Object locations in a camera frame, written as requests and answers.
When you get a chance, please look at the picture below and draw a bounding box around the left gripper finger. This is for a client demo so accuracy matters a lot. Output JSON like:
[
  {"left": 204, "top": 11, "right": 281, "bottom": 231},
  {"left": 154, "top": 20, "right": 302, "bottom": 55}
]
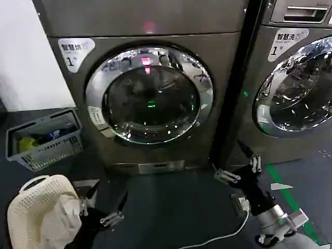
[
  {"left": 100, "top": 191, "right": 129, "bottom": 226},
  {"left": 77, "top": 181, "right": 101, "bottom": 216}
]

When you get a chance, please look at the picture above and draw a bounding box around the grey dryer with drawer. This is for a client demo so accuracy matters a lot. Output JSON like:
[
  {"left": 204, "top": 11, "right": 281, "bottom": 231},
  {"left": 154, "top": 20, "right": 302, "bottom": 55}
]
[{"left": 228, "top": 0, "right": 332, "bottom": 167}]

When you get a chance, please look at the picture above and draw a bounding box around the dark blue cloth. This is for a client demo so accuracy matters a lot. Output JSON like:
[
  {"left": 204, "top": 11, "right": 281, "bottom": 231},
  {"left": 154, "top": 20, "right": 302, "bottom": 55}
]
[{"left": 38, "top": 124, "right": 78, "bottom": 146}]

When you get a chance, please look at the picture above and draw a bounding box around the silver dryer drawer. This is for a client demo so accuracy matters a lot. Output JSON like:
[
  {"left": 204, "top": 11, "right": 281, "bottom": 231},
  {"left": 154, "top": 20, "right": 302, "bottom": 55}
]
[{"left": 269, "top": 0, "right": 332, "bottom": 26}]

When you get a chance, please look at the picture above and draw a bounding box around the small white door label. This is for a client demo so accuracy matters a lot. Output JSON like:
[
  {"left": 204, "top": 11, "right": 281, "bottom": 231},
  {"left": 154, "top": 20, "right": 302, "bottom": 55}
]
[{"left": 87, "top": 105, "right": 106, "bottom": 126}]

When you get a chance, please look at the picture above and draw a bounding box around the cream knit garment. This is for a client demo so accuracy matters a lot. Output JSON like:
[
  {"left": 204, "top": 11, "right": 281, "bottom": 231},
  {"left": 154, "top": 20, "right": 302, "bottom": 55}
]
[{"left": 7, "top": 174, "right": 84, "bottom": 249}]

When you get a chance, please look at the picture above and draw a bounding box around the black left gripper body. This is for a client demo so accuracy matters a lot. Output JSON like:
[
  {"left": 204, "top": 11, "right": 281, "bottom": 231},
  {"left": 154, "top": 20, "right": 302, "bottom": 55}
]
[{"left": 64, "top": 206, "right": 110, "bottom": 249}]

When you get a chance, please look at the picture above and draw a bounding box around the white cable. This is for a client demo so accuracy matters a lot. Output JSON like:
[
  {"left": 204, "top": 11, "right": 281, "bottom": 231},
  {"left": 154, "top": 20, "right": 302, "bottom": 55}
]
[{"left": 192, "top": 207, "right": 251, "bottom": 247}]

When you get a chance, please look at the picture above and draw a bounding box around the white number sticker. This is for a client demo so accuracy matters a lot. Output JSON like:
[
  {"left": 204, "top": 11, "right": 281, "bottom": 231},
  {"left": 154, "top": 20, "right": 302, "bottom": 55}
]
[
  {"left": 57, "top": 38, "right": 94, "bottom": 74},
  {"left": 268, "top": 27, "right": 311, "bottom": 62}
]

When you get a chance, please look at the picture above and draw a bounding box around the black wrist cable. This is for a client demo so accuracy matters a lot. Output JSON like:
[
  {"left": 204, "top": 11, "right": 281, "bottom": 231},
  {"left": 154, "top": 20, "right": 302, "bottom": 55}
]
[{"left": 255, "top": 228, "right": 295, "bottom": 247}]

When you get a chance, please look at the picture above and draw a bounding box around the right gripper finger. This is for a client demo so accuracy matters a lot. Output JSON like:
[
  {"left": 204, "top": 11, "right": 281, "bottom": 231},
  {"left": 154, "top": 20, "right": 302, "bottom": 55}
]
[
  {"left": 238, "top": 141, "right": 261, "bottom": 173},
  {"left": 211, "top": 163, "right": 241, "bottom": 184}
]

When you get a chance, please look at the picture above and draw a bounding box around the grey dryer with red light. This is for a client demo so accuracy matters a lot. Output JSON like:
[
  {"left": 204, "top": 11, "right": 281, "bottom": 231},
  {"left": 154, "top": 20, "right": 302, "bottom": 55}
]
[{"left": 32, "top": 0, "right": 250, "bottom": 175}]

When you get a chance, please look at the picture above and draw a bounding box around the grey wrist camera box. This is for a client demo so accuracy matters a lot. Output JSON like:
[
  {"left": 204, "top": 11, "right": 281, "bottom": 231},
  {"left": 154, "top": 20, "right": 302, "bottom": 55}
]
[{"left": 231, "top": 193, "right": 251, "bottom": 216}]

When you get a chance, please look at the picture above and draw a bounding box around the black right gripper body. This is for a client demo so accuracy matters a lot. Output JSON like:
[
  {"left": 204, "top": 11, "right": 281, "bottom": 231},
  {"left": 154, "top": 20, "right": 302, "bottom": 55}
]
[{"left": 231, "top": 165, "right": 276, "bottom": 216}]

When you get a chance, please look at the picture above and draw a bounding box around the green floor tape stripe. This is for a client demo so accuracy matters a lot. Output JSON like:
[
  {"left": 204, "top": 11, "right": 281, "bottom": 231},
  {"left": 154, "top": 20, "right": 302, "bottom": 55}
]
[{"left": 264, "top": 163, "right": 325, "bottom": 246}]

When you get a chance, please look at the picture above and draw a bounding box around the round glass dryer door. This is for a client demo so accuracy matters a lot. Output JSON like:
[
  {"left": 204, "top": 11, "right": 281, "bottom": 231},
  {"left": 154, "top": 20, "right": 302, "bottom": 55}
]
[
  {"left": 253, "top": 36, "right": 332, "bottom": 140},
  {"left": 84, "top": 45, "right": 216, "bottom": 145}
]

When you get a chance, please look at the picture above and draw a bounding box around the grey plastic laundry basket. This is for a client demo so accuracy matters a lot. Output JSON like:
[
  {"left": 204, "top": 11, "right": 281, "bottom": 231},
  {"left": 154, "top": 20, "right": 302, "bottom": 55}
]
[{"left": 5, "top": 108, "right": 84, "bottom": 172}]

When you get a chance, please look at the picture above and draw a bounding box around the silver dryer base panel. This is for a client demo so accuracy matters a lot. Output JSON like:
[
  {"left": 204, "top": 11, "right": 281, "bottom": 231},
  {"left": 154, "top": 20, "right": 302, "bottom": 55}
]
[{"left": 137, "top": 160, "right": 186, "bottom": 175}]

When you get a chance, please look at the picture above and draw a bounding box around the yellow cloth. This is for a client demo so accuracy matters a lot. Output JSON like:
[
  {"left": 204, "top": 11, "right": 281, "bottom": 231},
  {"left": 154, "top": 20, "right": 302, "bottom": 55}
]
[{"left": 19, "top": 136, "right": 37, "bottom": 151}]

